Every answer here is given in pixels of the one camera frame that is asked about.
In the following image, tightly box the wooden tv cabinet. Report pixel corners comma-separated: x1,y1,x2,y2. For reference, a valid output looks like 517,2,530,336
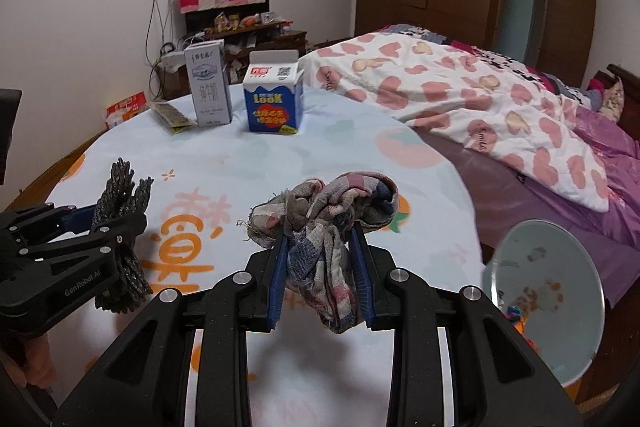
152,20,308,100

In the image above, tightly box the blue Look milk carton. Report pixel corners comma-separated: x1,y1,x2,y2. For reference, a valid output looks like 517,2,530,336
243,50,304,134

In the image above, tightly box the floral pillow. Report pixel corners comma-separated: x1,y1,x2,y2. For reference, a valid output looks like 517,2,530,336
599,80,625,124

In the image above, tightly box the person's left hand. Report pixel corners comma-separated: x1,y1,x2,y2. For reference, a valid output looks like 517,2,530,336
1,334,56,389

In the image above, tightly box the light blue trash bin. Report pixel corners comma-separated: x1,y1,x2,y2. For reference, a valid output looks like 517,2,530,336
482,220,605,387

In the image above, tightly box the blue snack wrapper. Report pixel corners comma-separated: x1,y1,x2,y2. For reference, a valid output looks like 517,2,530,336
504,306,528,337

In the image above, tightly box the small flat packet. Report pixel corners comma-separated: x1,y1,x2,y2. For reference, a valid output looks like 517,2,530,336
150,102,196,134

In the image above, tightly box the white fruit print tablecloth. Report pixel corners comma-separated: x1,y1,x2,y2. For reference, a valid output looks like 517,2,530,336
49,88,483,426

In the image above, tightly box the purple bed cover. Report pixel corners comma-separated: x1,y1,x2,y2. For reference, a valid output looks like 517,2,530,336
418,107,639,307

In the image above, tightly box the wooden bed headboard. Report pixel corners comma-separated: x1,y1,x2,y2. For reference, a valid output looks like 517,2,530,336
594,64,640,141

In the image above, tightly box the heart print white quilt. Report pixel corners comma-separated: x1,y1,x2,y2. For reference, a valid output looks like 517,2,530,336
299,32,610,212

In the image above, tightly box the plaid rag cloth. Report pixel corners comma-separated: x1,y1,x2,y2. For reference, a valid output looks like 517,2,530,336
246,171,399,334

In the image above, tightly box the tall white milk carton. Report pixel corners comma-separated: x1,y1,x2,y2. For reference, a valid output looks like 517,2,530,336
184,40,232,127

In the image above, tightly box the black scouring pad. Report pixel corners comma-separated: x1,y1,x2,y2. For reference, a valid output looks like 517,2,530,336
91,158,153,313

